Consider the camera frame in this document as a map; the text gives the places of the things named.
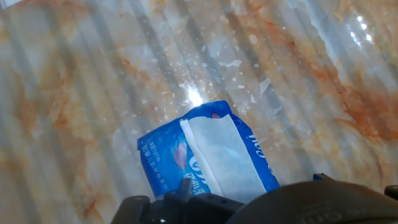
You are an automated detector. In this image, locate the orange marble pattern mat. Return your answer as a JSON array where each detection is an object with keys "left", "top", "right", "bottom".
[{"left": 0, "top": 0, "right": 398, "bottom": 224}]

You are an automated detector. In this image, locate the blue tissue pack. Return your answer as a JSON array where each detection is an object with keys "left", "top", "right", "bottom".
[{"left": 137, "top": 100, "right": 281, "bottom": 205}]

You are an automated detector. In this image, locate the white napkin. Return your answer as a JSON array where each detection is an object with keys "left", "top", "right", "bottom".
[{"left": 179, "top": 114, "right": 267, "bottom": 205}]

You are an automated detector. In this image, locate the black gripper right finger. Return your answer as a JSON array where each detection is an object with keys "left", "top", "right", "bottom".
[{"left": 313, "top": 173, "right": 336, "bottom": 183}]

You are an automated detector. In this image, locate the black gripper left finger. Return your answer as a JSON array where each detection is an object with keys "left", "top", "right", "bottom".
[{"left": 110, "top": 177, "right": 246, "bottom": 224}]

